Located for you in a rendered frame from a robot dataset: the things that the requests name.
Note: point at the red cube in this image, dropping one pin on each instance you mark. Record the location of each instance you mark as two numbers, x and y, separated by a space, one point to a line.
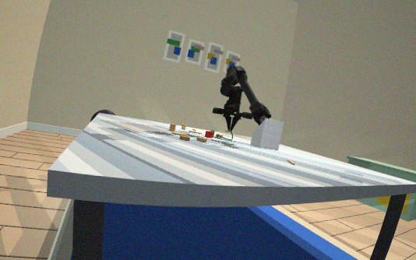
209 134

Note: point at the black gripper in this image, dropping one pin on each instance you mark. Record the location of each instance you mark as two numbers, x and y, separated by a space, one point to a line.
236 116

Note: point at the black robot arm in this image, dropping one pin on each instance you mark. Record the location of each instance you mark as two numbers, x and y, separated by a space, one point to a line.
237 74

